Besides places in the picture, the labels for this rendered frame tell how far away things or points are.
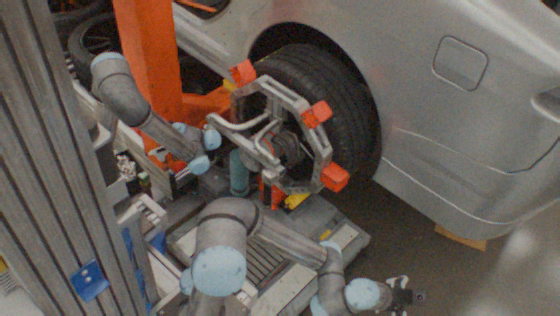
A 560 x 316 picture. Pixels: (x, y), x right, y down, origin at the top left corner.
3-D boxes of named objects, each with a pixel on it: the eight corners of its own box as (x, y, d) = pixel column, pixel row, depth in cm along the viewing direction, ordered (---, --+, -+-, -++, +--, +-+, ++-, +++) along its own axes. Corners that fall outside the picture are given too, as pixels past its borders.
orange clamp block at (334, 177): (330, 172, 208) (347, 184, 204) (318, 182, 204) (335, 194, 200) (332, 161, 203) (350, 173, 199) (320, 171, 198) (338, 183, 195)
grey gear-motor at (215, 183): (272, 190, 293) (275, 149, 267) (219, 231, 271) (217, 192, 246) (250, 173, 301) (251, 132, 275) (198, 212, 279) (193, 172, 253)
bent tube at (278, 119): (308, 143, 196) (311, 124, 188) (275, 168, 186) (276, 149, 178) (276, 121, 203) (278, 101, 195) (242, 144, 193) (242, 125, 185)
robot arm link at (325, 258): (191, 192, 124) (321, 259, 150) (187, 228, 116) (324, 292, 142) (220, 169, 118) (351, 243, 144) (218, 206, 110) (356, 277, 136)
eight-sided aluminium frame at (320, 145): (322, 207, 224) (339, 120, 184) (313, 215, 221) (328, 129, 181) (240, 145, 248) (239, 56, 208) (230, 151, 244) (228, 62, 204)
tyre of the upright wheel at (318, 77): (312, 175, 263) (403, 159, 208) (282, 199, 251) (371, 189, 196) (249, 66, 251) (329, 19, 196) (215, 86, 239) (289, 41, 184)
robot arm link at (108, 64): (81, 199, 175) (100, 73, 143) (74, 169, 184) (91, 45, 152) (115, 196, 182) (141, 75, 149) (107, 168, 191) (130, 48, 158)
